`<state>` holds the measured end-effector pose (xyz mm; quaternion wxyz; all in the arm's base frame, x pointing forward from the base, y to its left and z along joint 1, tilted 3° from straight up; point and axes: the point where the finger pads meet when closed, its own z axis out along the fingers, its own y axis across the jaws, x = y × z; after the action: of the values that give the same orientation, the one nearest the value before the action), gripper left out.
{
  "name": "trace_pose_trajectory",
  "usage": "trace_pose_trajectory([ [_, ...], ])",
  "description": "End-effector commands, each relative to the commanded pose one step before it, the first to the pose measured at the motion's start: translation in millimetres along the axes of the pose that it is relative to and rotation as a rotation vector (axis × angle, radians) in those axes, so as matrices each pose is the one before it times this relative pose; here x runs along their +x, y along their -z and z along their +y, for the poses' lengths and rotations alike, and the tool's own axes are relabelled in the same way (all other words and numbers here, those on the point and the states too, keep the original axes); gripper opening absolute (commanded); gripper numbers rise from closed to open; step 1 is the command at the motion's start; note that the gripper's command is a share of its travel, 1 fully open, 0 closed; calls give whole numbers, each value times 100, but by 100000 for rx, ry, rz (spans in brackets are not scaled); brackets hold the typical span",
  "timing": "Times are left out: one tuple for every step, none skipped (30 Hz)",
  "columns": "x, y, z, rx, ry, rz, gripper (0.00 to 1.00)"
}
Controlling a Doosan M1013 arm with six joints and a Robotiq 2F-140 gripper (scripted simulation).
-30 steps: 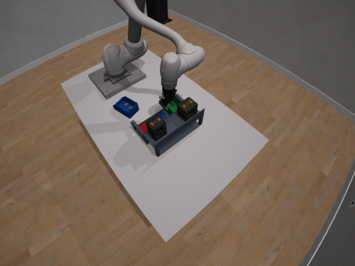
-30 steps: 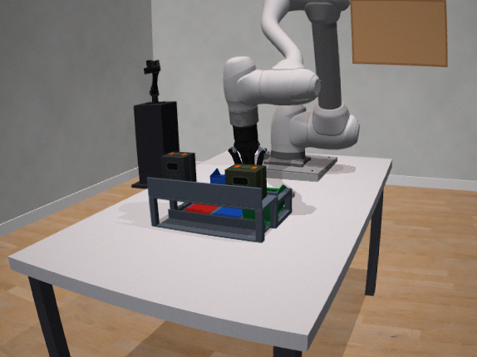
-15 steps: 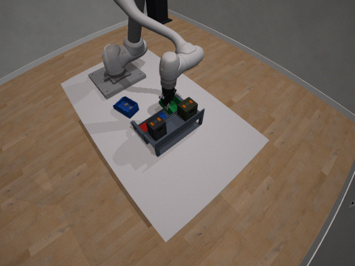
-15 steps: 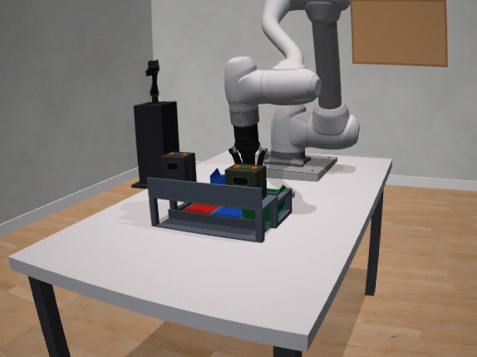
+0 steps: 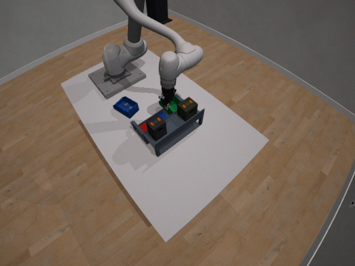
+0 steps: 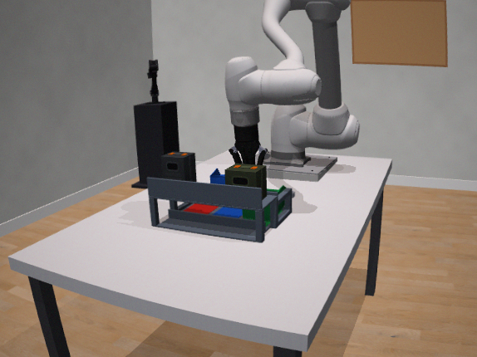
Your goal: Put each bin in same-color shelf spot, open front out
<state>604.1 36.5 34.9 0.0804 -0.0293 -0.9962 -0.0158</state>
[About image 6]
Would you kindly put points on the blue bin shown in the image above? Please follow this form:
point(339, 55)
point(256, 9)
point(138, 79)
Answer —
point(217, 178)

